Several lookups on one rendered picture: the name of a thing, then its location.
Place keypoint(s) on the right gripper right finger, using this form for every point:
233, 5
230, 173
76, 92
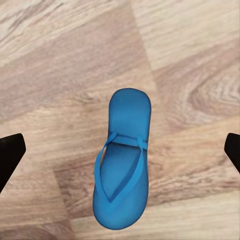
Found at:
232, 149

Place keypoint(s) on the sandal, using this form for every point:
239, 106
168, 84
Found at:
122, 181

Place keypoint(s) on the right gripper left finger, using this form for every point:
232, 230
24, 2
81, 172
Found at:
12, 149

